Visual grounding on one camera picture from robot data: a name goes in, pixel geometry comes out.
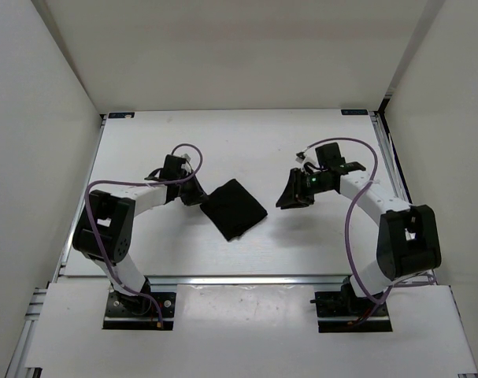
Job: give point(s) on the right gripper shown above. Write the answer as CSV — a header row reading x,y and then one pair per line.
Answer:
x,y
290,198

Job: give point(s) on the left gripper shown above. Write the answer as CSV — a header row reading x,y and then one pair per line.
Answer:
x,y
198,196

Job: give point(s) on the black skirt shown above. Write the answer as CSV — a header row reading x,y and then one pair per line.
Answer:
x,y
233,210

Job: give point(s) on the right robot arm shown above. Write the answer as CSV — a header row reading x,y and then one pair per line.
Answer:
x,y
407,241

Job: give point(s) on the left blue corner label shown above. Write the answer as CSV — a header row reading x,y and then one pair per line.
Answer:
x,y
121,115

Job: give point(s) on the blue corner label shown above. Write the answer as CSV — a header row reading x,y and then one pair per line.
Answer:
x,y
354,112
121,115

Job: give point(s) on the right blue corner label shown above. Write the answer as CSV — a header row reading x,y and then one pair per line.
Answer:
x,y
354,112

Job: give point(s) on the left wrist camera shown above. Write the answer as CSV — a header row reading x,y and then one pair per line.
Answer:
x,y
175,168

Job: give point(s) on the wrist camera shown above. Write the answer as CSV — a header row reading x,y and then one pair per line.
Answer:
x,y
175,168
328,157

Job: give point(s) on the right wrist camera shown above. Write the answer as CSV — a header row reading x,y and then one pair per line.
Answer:
x,y
328,157

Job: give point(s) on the front aluminium rail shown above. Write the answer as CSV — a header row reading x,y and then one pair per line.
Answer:
x,y
247,280

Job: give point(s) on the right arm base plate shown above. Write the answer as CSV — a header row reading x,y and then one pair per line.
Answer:
x,y
343,312

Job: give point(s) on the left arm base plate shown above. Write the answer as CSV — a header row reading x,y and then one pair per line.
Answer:
x,y
124,312

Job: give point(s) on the left aluminium frame rail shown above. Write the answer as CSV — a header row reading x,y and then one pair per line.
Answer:
x,y
17,366

